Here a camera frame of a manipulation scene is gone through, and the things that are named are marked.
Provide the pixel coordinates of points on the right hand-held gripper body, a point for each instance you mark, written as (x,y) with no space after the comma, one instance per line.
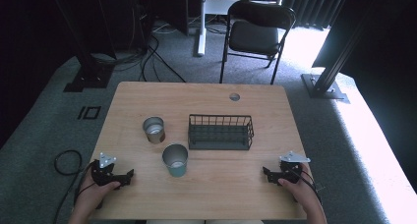
(290,171)

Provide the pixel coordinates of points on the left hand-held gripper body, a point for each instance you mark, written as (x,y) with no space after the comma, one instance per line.
(102,173)

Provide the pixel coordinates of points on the teal metal cup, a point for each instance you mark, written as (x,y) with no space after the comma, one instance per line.
(175,161)

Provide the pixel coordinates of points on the silver metal cup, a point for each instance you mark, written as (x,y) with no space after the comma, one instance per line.
(153,129)

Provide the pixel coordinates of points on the person's left hand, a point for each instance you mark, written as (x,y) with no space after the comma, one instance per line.
(95,196)

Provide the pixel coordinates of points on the person's right hand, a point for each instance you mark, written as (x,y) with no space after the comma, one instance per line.
(303,193)

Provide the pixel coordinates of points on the round table grommet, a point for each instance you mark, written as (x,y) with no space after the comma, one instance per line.
(234,97)

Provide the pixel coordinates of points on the black metal stand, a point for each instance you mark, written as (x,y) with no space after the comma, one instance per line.
(324,83)
(87,70)

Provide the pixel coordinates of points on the black folding chair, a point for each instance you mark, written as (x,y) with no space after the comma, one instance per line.
(254,37)

